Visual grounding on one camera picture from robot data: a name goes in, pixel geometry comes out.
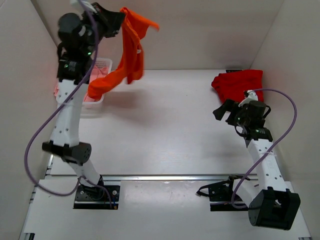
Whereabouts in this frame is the pink t shirt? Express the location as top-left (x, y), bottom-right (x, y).
top-left (53, 67), bottom-right (111, 103)

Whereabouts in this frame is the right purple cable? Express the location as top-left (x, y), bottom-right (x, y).
top-left (209, 88), bottom-right (299, 210)

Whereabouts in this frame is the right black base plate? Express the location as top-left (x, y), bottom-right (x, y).
top-left (196, 174), bottom-right (248, 212)

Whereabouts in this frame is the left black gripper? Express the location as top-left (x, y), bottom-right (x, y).
top-left (86, 0), bottom-right (128, 47)

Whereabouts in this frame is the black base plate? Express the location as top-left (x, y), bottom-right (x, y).
top-left (73, 180), bottom-right (121, 210)
top-left (196, 174), bottom-right (248, 212)

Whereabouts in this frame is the white plastic basket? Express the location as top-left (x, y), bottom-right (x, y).
top-left (55, 57), bottom-right (114, 106)

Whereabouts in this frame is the red folded t shirt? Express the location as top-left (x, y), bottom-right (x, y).
top-left (211, 69), bottom-right (263, 103)

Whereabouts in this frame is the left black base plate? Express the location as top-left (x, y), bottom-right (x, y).
top-left (73, 180), bottom-right (121, 210)

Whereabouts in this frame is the purple cable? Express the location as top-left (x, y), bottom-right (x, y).
top-left (209, 88), bottom-right (299, 210)
top-left (24, 0), bottom-right (118, 210)

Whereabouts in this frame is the orange t shirt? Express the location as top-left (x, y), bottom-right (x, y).
top-left (87, 7), bottom-right (160, 101)

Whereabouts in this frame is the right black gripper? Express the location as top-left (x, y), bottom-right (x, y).
top-left (212, 99), bottom-right (250, 128)

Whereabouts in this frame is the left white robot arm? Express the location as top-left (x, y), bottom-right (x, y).
top-left (42, 2), bottom-right (125, 199)

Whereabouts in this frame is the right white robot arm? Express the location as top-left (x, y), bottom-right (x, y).
top-left (213, 99), bottom-right (301, 231)

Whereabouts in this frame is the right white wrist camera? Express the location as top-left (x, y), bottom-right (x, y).
top-left (238, 90), bottom-right (259, 108)

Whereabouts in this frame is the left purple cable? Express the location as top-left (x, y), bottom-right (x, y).
top-left (24, 0), bottom-right (118, 210)

